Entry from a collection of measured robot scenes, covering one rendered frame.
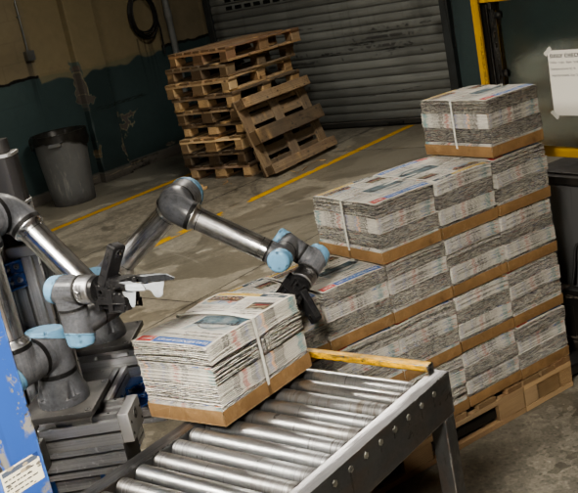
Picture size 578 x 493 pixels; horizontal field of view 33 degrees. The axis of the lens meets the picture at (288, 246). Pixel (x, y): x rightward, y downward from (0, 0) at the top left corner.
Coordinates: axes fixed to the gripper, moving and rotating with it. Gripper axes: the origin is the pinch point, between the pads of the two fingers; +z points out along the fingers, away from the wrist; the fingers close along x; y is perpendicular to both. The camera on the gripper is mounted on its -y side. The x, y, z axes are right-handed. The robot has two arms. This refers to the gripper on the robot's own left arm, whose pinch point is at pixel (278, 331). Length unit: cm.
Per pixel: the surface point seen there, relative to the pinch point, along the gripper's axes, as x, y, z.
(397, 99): -505, -39, -628
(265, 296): 32.6, 12.3, 12.5
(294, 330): 33.6, 0.4, 16.2
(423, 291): -16, -40, -59
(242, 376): 37, 6, 39
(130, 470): 31, 16, 74
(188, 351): 40, 22, 44
